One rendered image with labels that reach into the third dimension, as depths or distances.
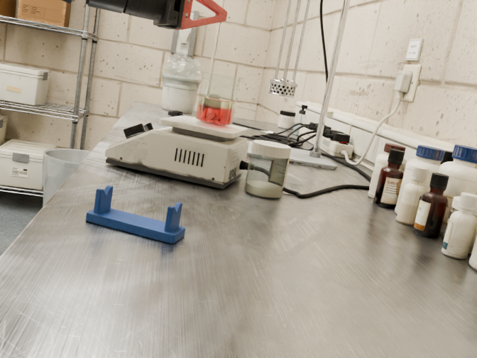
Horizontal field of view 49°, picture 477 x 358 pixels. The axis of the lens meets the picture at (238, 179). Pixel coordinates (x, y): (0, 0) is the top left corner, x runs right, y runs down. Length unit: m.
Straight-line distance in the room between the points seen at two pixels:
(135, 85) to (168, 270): 2.82
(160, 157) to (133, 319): 0.46
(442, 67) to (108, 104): 2.38
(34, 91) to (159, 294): 2.64
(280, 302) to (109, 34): 2.91
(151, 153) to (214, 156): 0.10
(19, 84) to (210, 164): 2.33
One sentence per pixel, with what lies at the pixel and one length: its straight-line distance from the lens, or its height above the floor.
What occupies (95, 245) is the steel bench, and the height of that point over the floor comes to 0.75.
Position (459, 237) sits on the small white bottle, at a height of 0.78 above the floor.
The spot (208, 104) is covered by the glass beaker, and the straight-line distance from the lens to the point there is 0.81.
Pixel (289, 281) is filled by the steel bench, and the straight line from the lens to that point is 0.49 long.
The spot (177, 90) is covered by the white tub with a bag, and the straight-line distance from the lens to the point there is 1.87.
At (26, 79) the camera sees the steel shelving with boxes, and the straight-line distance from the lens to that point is 3.02.
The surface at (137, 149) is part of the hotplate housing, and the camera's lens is 0.82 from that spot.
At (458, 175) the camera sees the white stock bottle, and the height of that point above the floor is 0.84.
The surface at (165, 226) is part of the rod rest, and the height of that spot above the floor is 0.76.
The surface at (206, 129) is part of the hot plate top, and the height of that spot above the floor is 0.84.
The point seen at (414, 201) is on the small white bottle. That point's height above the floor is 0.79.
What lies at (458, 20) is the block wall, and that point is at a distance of 1.23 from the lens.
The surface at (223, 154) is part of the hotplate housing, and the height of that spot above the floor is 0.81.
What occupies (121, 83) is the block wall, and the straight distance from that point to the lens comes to 3.27.
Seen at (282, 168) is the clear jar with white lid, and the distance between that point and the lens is 0.78.
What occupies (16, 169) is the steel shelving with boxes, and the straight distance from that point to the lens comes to 2.99.
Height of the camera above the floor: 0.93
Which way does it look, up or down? 11 degrees down
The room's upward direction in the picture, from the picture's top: 10 degrees clockwise
